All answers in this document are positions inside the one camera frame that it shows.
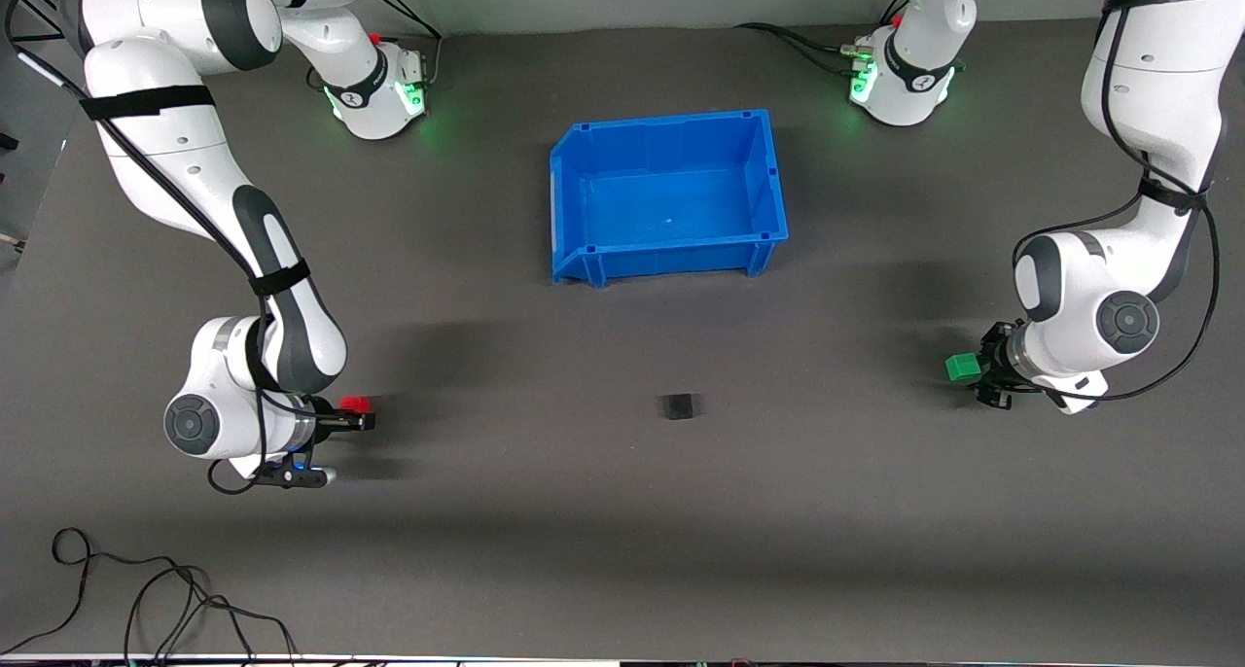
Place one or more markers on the small black cube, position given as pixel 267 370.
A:
pixel 679 407

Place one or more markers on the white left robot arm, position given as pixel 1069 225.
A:
pixel 1157 64

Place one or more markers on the small red cube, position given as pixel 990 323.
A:
pixel 354 403

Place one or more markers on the small green cube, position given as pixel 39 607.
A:
pixel 961 368

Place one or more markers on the blue plastic storage bin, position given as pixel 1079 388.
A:
pixel 671 210

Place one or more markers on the dark grey table mat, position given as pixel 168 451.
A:
pixel 584 511

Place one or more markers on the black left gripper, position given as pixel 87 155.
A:
pixel 996 358

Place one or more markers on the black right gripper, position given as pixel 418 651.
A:
pixel 331 421

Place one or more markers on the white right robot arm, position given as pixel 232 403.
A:
pixel 165 132

